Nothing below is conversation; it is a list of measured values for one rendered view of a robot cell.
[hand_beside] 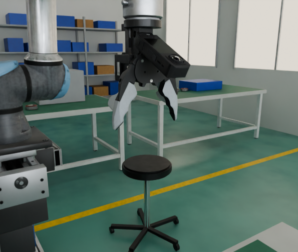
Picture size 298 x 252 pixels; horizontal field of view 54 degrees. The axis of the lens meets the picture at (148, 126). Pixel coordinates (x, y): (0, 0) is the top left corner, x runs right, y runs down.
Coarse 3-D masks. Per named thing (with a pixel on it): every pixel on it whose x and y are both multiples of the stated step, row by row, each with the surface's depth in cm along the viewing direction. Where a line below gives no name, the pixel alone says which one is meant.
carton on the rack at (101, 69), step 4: (96, 68) 664; (100, 68) 664; (104, 68) 669; (108, 68) 674; (112, 68) 679; (96, 72) 668; (100, 72) 666; (104, 72) 671; (108, 72) 676; (112, 72) 681
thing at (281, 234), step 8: (280, 224) 95; (264, 232) 91; (272, 232) 91; (280, 232) 91; (288, 232) 91; (296, 232) 91; (248, 240) 87; (264, 240) 87; (272, 240) 87; (280, 240) 87; (288, 240) 87; (296, 240) 87; (232, 248) 83; (272, 248) 83; (280, 248) 83; (288, 248) 83; (296, 248) 83
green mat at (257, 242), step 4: (256, 240) 87; (248, 244) 85; (252, 244) 85; (256, 244) 85; (260, 244) 85; (264, 244) 85; (240, 248) 83; (244, 248) 83; (248, 248) 83; (252, 248) 83; (256, 248) 83; (260, 248) 83; (264, 248) 83; (268, 248) 83
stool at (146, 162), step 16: (128, 160) 202; (144, 160) 202; (160, 160) 202; (128, 176) 190; (144, 176) 183; (160, 176) 185; (144, 192) 203; (144, 208) 206; (112, 224) 213; (128, 224) 213; (144, 224) 209; (160, 224) 215; (176, 240) 195
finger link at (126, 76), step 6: (132, 66) 53; (126, 72) 52; (132, 72) 53; (120, 78) 53; (126, 78) 53; (132, 78) 53; (120, 84) 52; (126, 84) 53; (120, 90) 52; (120, 96) 53
